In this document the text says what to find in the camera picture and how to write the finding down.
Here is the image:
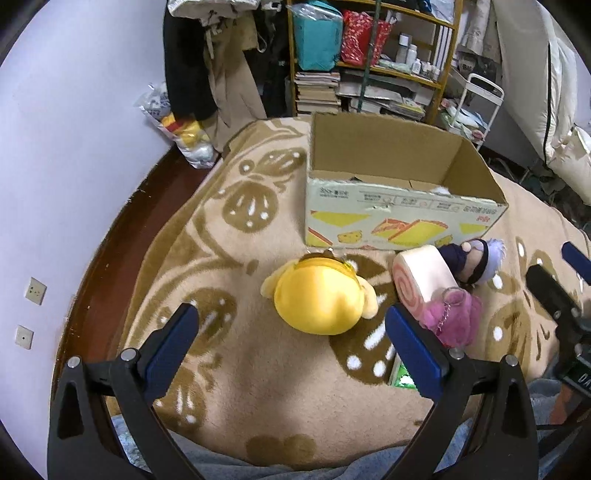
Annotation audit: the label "purple haired plush doll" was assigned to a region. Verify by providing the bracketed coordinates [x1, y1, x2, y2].
[436, 237, 508, 288]

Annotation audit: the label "stack of old books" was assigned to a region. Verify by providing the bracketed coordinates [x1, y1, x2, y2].
[294, 71, 341, 116]

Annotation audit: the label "green packet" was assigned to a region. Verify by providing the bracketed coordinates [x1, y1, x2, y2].
[388, 360, 419, 391]

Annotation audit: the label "dark wooden bed frame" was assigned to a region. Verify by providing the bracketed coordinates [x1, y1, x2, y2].
[48, 145, 227, 416]

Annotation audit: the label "pile of papers and booklets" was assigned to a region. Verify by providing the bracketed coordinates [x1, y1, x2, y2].
[339, 80, 428, 123]

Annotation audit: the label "red patterned gift bag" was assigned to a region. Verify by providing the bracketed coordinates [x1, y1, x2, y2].
[341, 10, 393, 68]

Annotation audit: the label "teal shopping bag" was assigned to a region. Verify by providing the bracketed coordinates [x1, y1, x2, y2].
[292, 2, 345, 72]

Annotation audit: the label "pink pom-pom keychain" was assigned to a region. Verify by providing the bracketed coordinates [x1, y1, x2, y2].
[418, 286, 484, 348]

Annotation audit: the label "white trolley cart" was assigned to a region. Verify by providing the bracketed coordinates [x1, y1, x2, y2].
[441, 73, 505, 151]

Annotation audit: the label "white puffer jacket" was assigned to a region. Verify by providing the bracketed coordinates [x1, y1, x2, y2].
[166, 0, 262, 21]

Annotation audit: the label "yellow plush toy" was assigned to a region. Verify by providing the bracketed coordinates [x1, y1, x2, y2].
[260, 251, 379, 333]

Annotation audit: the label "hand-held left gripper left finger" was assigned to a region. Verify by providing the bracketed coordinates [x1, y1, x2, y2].
[46, 302, 204, 480]

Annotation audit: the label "beige brown printed blanket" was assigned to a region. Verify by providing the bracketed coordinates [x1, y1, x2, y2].
[104, 115, 591, 457]

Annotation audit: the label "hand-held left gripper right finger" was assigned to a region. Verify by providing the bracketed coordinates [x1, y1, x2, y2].
[384, 305, 540, 480]

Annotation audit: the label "printed cardboard box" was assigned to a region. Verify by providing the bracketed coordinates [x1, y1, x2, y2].
[305, 112, 509, 252]

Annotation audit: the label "dark hanging garment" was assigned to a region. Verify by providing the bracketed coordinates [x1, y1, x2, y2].
[252, 9, 296, 116]

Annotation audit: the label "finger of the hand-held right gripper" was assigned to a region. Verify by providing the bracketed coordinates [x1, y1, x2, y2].
[561, 241, 591, 282]
[526, 264, 583, 324]

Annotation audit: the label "beige wall socket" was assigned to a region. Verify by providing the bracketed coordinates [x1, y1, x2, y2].
[24, 277, 48, 306]
[14, 325, 35, 354]

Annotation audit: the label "beige hanging trousers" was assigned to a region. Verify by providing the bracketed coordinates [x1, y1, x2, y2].
[203, 14, 269, 153]

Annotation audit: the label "pink swirl roll plush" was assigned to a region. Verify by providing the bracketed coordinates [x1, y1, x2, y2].
[392, 244, 460, 324]

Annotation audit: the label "black hanging coat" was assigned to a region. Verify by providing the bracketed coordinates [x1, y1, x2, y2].
[164, 4, 218, 121]

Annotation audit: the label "pale floral curtain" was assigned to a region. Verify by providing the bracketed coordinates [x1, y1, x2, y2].
[455, 0, 502, 63]

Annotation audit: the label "clear plastic bag of toys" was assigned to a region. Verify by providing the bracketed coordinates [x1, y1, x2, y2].
[139, 82, 220, 169]

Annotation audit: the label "cluster of white bottles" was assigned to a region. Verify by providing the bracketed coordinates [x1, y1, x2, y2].
[394, 33, 444, 79]

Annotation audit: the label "yellow wooden shelf rack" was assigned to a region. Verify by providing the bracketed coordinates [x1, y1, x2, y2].
[286, 0, 465, 125]

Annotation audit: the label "green pole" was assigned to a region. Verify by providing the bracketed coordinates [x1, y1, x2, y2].
[358, 0, 384, 114]

